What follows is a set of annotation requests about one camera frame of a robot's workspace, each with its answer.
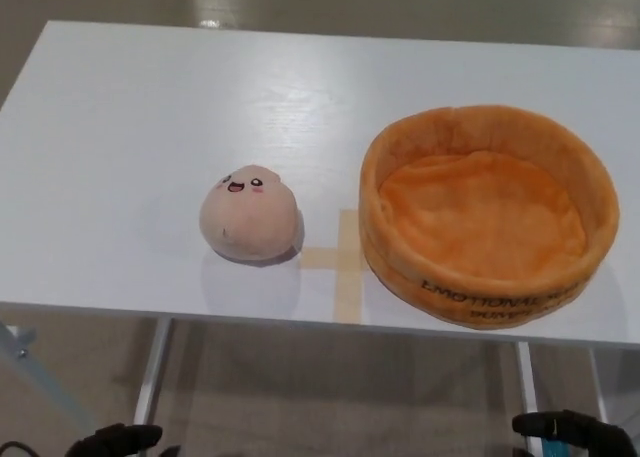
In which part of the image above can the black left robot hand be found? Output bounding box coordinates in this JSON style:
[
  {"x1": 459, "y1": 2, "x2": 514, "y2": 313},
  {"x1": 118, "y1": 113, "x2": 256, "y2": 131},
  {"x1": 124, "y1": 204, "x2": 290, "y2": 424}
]
[{"x1": 69, "y1": 423, "x2": 164, "y2": 457}]

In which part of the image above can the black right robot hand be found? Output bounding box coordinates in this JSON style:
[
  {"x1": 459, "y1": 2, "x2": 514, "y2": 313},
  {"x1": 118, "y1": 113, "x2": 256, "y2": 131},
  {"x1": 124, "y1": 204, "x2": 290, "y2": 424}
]
[{"x1": 513, "y1": 409, "x2": 629, "y2": 457}]

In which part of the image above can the pink round plush toy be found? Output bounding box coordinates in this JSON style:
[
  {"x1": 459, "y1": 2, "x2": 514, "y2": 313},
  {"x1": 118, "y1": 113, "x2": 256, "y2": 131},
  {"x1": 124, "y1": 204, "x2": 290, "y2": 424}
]
[{"x1": 199, "y1": 162, "x2": 305, "y2": 267}]

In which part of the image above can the orange plush round plate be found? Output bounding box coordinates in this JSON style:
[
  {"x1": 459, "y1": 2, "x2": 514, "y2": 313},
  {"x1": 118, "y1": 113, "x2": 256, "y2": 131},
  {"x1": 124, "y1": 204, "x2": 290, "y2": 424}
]
[{"x1": 358, "y1": 104, "x2": 621, "y2": 331}]

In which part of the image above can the white table leg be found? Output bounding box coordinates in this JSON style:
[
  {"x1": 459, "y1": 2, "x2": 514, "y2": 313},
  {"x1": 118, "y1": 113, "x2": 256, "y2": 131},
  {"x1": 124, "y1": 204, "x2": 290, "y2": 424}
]
[
  {"x1": 588, "y1": 346, "x2": 609, "y2": 423},
  {"x1": 517, "y1": 341, "x2": 545, "y2": 423},
  {"x1": 132, "y1": 318, "x2": 174, "y2": 428}
]

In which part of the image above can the beige horizontal tape strip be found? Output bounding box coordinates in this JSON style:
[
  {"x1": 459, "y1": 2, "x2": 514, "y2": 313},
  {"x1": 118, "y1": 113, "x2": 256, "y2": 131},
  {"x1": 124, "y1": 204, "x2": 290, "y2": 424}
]
[{"x1": 301, "y1": 249, "x2": 371, "y2": 270}]

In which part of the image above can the grey metal frame bar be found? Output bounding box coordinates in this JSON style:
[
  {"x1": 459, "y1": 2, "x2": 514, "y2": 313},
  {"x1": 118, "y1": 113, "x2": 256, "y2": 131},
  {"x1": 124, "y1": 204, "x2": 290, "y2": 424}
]
[{"x1": 0, "y1": 320, "x2": 97, "y2": 448}]

